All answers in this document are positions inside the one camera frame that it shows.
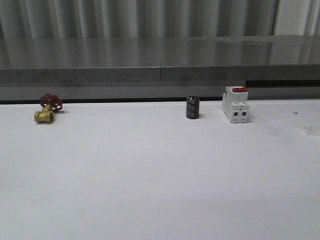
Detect brass valve red handwheel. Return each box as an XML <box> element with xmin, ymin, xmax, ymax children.
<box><xmin>34</xmin><ymin>93</ymin><xmax>63</xmax><ymax>123</ymax></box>

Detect black cylindrical capacitor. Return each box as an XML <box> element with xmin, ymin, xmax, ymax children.
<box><xmin>186</xmin><ymin>96</ymin><xmax>200</xmax><ymax>120</ymax></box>

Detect white half pipe clamp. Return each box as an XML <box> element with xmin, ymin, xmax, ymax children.
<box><xmin>300</xmin><ymin>125</ymin><xmax>320</xmax><ymax>137</ymax></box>

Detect white circuit breaker red switch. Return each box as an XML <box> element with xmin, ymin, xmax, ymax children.
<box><xmin>222</xmin><ymin>86</ymin><xmax>250</xmax><ymax>123</ymax></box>

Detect grey stone counter ledge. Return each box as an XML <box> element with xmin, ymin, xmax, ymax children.
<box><xmin>0</xmin><ymin>36</ymin><xmax>320</xmax><ymax>101</ymax></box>

